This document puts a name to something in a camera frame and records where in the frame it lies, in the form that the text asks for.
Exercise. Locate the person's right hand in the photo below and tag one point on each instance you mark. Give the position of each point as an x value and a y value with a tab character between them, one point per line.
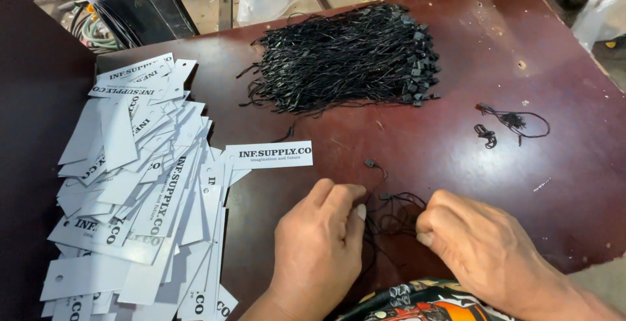
479	247

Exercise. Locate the white plastic bag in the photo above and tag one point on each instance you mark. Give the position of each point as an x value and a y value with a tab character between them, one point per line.
604	15

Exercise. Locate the person's left hand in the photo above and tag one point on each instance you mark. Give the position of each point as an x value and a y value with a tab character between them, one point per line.
313	247

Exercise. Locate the person's patterned colourful clothing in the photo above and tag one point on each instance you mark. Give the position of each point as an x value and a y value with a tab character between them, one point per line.
420	304

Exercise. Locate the pile of white paper tags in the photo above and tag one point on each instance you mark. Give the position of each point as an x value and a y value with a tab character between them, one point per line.
142	189

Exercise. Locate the single white printed tag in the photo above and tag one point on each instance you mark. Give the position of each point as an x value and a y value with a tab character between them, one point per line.
274	155

